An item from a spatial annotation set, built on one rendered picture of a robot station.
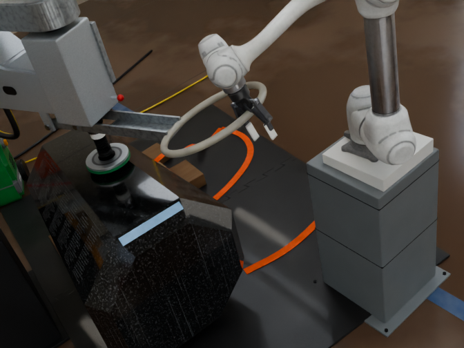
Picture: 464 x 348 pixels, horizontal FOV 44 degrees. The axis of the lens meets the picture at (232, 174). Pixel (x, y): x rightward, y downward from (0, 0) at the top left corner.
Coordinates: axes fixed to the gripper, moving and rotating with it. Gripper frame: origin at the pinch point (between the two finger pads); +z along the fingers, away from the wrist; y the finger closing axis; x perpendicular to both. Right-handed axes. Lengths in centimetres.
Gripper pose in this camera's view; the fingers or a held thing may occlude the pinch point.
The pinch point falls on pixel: (262, 133)
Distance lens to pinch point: 213.9
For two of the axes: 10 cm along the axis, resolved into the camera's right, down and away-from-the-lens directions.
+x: -6.1, 6.3, -4.8
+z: 4.9, 7.7, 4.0
